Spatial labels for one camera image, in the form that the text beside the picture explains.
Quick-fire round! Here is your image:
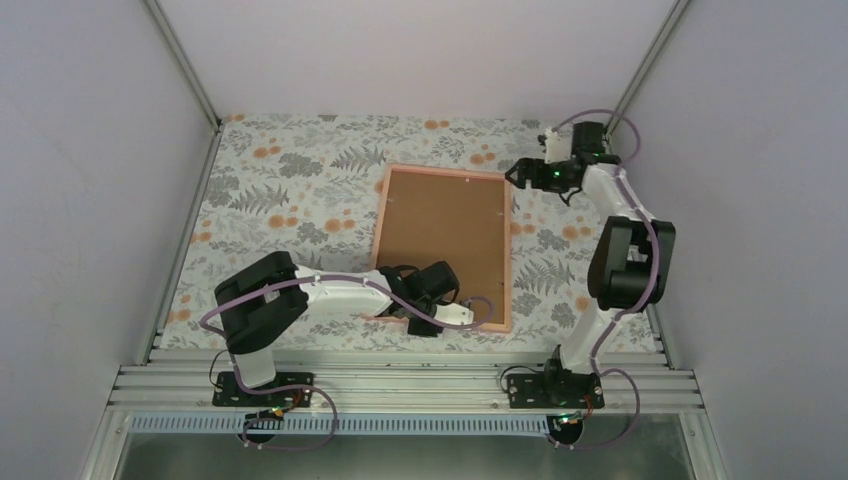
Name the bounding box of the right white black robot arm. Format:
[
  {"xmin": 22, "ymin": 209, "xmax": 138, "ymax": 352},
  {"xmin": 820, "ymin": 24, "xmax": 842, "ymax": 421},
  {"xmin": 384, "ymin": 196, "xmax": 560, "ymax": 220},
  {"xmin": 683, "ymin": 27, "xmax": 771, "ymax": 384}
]
[{"xmin": 505, "ymin": 121, "xmax": 676, "ymax": 407}]

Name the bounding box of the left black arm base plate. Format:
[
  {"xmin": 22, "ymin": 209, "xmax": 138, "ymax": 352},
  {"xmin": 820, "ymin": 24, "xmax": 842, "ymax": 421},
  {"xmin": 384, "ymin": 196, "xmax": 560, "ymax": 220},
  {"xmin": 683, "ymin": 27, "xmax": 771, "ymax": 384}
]
[{"xmin": 212, "ymin": 372, "xmax": 315, "ymax": 409}]

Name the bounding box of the pink wooden picture frame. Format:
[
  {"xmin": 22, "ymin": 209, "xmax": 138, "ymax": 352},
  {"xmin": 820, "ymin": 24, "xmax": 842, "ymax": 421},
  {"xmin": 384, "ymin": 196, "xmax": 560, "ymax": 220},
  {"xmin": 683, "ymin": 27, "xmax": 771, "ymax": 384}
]
[{"xmin": 360, "ymin": 164, "xmax": 514, "ymax": 335}]

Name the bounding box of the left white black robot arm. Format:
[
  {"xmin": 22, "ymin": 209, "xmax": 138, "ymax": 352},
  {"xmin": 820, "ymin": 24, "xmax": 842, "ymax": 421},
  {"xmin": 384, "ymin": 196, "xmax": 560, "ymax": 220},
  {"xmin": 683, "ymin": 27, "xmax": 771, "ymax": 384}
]
[{"xmin": 214, "ymin": 251, "xmax": 474, "ymax": 405}]

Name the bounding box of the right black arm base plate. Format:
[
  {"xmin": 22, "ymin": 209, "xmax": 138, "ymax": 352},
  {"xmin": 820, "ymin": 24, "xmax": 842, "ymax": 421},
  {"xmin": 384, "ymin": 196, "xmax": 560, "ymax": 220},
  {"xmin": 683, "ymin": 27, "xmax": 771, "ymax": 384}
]
[{"xmin": 507, "ymin": 373, "xmax": 605, "ymax": 409}]

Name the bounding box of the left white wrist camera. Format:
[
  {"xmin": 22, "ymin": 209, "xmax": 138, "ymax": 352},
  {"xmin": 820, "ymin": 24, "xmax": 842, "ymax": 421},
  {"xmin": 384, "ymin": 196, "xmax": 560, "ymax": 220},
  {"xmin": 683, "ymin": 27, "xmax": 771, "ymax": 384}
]
[{"xmin": 433, "ymin": 303, "xmax": 474, "ymax": 329}]

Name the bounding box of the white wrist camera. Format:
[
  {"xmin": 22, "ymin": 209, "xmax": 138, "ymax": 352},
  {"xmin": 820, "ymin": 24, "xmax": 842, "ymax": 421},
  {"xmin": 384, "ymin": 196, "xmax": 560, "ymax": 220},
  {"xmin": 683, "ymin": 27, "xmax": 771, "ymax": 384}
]
[
  {"xmin": 539, "ymin": 127, "xmax": 572, "ymax": 163},
  {"xmin": 433, "ymin": 303, "xmax": 474, "ymax": 329}
]

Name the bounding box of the brown frame backing board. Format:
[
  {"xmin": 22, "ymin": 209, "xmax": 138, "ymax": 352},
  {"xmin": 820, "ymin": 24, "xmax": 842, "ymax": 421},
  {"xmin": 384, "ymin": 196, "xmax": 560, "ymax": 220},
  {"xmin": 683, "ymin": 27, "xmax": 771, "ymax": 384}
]
[{"xmin": 374, "ymin": 172, "xmax": 507, "ymax": 326}]

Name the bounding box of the aluminium mounting rail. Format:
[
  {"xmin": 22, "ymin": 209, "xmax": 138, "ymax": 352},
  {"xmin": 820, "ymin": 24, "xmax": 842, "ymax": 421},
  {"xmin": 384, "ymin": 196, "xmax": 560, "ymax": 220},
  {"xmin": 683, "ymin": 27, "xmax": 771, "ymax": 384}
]
[{"xmin": 108, "ymin": 349, "xmax": 705, "ymax": 414}]

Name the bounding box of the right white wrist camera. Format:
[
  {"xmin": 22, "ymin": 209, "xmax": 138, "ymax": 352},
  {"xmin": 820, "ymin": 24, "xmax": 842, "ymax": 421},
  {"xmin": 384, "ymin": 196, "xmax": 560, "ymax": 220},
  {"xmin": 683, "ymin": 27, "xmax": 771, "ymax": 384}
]
[{"xmin": 539, "ymin": 127, "xmax": 572, "ymax": 163}]

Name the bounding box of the grey slotted cable duct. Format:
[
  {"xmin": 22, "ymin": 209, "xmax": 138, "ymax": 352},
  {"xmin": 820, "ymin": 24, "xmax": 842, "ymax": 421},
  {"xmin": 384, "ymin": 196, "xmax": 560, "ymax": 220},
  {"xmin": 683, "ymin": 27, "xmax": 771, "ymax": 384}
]
[{"xmin": 129, "ymin": 414, "xmax": 558, "ymax": 437}]

